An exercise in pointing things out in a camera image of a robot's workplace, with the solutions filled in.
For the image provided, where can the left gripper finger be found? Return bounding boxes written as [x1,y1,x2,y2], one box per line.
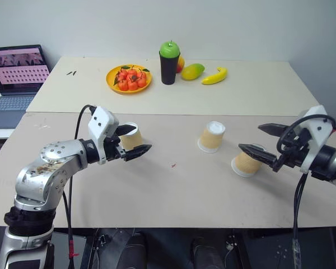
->
[115,124,137,137]
[123,144,153,162]

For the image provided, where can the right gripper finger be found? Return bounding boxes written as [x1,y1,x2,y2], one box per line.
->
[258,123,292,138]
[237,143,278,169]

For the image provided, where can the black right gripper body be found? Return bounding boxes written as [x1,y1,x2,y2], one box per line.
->
[272,127,312,173]

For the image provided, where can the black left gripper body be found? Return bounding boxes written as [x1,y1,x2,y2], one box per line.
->
[101,131,127,163]

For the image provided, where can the tan paper cup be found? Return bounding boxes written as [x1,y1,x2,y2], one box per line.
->
[119,122,144,152]
[231,143,265,178]
[197,120,226,154]

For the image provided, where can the yellow plate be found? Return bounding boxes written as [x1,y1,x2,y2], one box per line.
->
[105,64,153,95]

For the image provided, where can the black cup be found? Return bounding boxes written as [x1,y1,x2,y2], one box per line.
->
[159,50,181,86]

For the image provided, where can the yellow toy banana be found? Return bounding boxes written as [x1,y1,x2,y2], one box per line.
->
[201,66,228,86]

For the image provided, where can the red-yellow toy peach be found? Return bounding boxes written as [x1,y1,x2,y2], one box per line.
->
[175,55,186,74]

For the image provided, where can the yellow-green toy mango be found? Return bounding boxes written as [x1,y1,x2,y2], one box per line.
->
[180,63,206,82]

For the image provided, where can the green toy apple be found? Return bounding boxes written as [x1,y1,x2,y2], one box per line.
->
[159,40,181,59]

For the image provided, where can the grey laptop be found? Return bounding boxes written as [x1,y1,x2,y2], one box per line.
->
[0,44,52,130]

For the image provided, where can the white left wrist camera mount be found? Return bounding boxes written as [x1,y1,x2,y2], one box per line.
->
[87,105,120,165]

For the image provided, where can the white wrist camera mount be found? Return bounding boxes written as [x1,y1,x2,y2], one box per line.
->
[87,105,120,165]
[296,105,333,173]

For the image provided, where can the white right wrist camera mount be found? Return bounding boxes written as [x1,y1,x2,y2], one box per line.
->
[296,105,333,173]

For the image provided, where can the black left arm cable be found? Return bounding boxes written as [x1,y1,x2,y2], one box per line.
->
[62,104,97,269]

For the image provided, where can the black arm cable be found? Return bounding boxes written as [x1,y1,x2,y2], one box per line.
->
[277,114,336,269]
[62,104,97,269]

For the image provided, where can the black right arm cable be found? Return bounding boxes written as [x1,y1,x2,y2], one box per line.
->
[277,114,336,269]

